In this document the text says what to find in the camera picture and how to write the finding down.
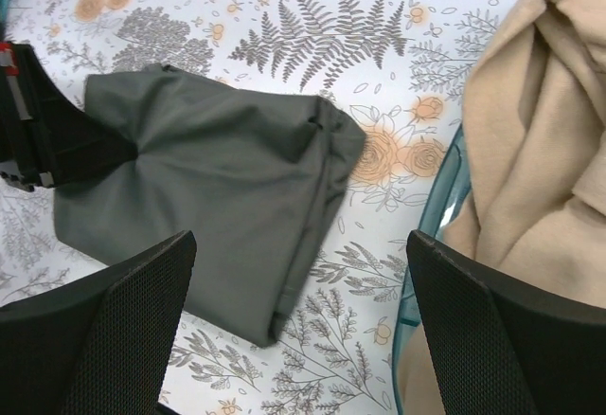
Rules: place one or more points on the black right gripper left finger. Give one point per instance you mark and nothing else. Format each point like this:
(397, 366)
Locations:
(100, 344)

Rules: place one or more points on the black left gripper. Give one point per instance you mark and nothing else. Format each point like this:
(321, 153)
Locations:
(46, 141)

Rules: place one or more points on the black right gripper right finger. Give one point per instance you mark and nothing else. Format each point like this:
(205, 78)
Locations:
(499, 345)

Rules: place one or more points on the grey t shirt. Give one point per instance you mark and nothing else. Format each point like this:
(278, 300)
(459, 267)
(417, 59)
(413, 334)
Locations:
(258, 178)

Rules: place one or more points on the beige t shirt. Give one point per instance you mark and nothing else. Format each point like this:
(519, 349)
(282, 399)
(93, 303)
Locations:
(534, 129)

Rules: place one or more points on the teal plastic basket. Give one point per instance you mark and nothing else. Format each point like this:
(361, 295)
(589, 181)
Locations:
(446, 197)

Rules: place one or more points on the floral patterned table mat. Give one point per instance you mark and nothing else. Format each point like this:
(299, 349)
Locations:
(398, 66)

